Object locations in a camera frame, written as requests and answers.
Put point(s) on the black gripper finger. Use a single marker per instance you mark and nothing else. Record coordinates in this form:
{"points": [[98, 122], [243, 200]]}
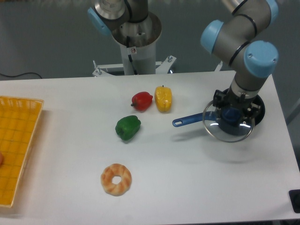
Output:
{"points": [[219, 99], [252, 113]]}

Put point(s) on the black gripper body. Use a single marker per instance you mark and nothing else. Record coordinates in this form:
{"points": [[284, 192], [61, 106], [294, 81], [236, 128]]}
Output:
{"points": [[239, 103]]}

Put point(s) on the glass lid with blue knob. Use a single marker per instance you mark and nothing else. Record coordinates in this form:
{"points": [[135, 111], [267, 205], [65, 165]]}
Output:
{"points": [[227, 124]]}

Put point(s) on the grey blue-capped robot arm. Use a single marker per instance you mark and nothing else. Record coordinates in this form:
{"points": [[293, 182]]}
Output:
{"points": [[233, 42]]}

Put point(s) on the dark blue saucepan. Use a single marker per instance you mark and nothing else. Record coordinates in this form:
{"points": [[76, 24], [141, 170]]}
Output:
{"points": [[199, 117]]}

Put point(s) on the yellow bell pepper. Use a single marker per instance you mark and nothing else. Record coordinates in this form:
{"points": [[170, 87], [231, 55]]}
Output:
{"points": [[163, 98]]}

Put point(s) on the red bell pepper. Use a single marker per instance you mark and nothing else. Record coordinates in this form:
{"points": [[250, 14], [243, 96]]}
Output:
{"points": [[142, 101]]}

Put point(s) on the black device at table edge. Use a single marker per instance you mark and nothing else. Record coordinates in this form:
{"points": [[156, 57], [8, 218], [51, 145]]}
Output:
{"points": [[295, 200]]}

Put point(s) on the green bell pepper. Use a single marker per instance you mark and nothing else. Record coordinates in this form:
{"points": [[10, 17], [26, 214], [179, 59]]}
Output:
{"points": [[127, 127]]}

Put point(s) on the yellow woven basket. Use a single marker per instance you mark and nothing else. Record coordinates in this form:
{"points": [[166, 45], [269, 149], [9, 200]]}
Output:
{"points": [[18, 121]]}

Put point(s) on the white metal base frame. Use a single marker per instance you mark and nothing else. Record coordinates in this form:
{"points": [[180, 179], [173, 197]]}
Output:
{"points": [[162, 67]]}

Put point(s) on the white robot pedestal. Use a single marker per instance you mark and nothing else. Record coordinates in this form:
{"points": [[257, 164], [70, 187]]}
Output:
{"points": [[137, 42]]}

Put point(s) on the glazed ring bread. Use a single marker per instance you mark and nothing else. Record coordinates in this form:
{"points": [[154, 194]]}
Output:
{"points": [[116, 179]]}

